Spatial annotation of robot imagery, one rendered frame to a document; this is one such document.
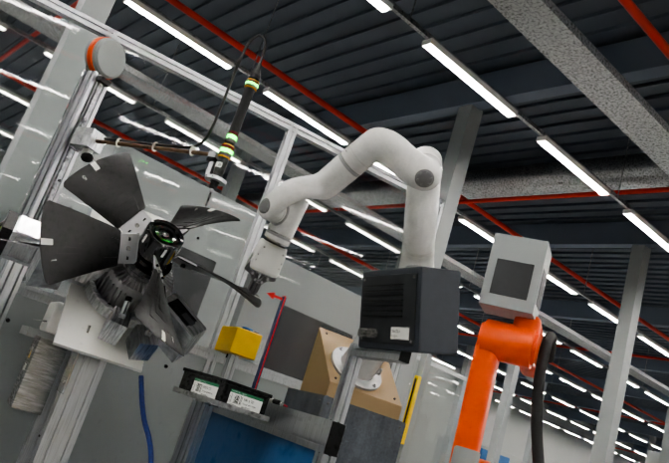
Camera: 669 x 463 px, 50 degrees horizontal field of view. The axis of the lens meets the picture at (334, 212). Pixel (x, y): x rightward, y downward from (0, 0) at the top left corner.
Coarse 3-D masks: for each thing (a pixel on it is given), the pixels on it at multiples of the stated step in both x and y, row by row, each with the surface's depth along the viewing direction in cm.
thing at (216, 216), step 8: (184, 208) 244; (192, 208) 244; (200, 208) 244; (208, 208) 244; (176, 216) 238; (184, 216) 237; (192, 216) 236; (200, 216) 235; (208, 216) 236; (216, 216) 237; (224, 216) 239; (232, 216) 241; (176, 224) 230; (184, 224) 228; (192, 224) 226; (200, 224) 227; (208, 224) 228
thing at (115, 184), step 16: (96, 160) 223; (112, 160) 224; (128, 160) 226; (96, 176) 220; (112, 176) 221; (128, 176) 222; (80, 192) 218; (96, 192) 218; (112, 192) 219; (128, 192) 219; (96, 208) 217; (112, 208) 217; (128, 208) 217; (112, 224) 216
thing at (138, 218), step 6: (138, 216) 217; (144, 216) 217; (126, 222) 216; (132, 222) 216; (138, 222) 216; (144, 222) 216; (120, 228) 216; (126, 228) 216; (132, 228) 216; (138, 228) 216
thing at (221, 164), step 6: (258, 66) 236; (252, 72) 235; (258, 72) 235; (252, 78) 238; (258, 78) 235; (222, 156) 226; (216, 162) 226; (222, 162) 225; (216, 168) 225; (222, 168) 225; (216, 174) 224; (222, 174) 226; (210, 180) 225; (210, 186) 224; (216, 186) 225
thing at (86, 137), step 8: (80, 128) 257; (88, 128) 255; (72, 136) 257; (80, 136) 255; (88, 136) 253; (96, 136) 255; (104, 136) 258; (72, 144) 257; (80, 144) 254; (88, 144) 252; (96, 144) 256; (104, 144) 259; (96, 152) 257
